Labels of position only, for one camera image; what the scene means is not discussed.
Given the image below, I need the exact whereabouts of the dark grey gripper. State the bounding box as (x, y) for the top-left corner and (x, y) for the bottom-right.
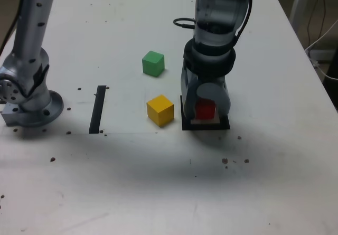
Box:
(180, 65), (232, 120)

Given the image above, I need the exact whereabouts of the red cube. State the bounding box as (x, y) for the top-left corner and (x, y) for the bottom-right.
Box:
(195, 99), (217, 120)

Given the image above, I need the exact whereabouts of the yellow cube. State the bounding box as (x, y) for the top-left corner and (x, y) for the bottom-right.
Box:
(146, 95), (175, 128)

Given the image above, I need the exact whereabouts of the green cube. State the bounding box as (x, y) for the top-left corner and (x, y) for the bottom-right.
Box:
(142, 50), (165, 77)

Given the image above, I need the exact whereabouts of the black tape square outline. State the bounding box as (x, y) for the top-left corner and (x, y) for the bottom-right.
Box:
(180, 94), (231, 131)

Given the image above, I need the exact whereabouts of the black tape strip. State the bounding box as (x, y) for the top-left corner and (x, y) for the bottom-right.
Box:
(88, 85), (107, 135)

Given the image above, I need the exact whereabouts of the grey power strip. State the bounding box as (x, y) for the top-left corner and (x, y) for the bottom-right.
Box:
(307, 49), (338, 62)

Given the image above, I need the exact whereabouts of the white metal frame leg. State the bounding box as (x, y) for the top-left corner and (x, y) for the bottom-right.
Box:
(289, 0), (312, 35)

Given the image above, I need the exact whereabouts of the white cable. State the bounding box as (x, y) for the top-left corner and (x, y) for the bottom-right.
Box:
(305, 20), (338, 80)

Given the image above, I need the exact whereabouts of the black hanging cable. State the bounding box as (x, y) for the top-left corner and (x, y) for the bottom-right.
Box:
(306, 0), (327, 51)

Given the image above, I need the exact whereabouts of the black cable behind arm base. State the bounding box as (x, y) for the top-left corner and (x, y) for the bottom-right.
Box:
(0, 0), (23, 53)

